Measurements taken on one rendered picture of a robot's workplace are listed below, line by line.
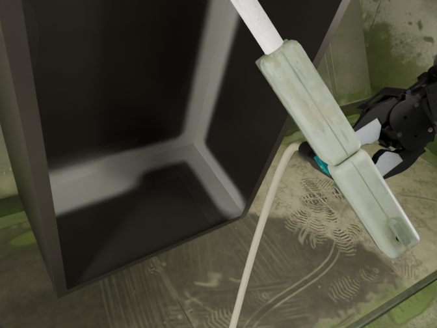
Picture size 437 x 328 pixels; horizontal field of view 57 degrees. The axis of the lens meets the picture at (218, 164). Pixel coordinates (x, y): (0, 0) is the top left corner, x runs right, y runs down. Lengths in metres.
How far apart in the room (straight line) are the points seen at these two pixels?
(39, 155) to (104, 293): 1.02
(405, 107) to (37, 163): 0.54
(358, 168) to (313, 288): 1.26
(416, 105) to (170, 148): 1.00
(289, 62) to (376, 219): 0.22
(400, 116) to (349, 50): 2.24
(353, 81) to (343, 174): 2.31
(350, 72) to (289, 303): 1.64
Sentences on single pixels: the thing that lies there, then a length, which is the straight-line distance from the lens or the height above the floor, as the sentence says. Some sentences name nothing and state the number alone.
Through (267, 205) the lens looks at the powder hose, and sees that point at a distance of 0.86.
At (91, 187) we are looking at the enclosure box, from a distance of 1.32.
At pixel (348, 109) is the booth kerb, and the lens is 2.78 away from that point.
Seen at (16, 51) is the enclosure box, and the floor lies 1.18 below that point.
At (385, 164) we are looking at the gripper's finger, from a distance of 0.57.
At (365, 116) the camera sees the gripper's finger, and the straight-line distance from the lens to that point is 0.55.
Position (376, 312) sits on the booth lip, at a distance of 1.77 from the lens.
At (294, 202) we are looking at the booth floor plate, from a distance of 2.04.
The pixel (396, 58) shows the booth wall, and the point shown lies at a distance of 2.77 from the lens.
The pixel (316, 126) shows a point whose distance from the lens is 0.47.
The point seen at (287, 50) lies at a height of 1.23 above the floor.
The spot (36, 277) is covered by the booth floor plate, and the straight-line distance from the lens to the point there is 1.73.
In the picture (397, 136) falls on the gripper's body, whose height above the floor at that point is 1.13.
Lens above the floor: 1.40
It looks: 39 degrees down
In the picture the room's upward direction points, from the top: 8 degrees clockwise
